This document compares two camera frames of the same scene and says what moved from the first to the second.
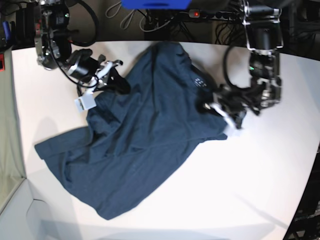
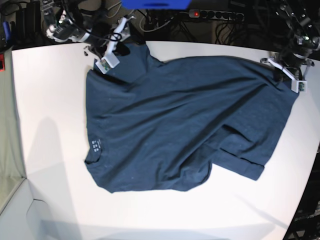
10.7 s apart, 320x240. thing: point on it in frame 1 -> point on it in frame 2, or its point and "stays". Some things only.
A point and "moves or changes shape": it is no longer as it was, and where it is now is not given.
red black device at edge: [2, 67] stays
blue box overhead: [156, 4] stays
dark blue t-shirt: [136, 138] moves or changes shape
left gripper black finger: [117, 82] -> [121, 49]
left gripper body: [82, 67] -> [99, 47]
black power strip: [214, 14] stays
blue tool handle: [7, 30] stays
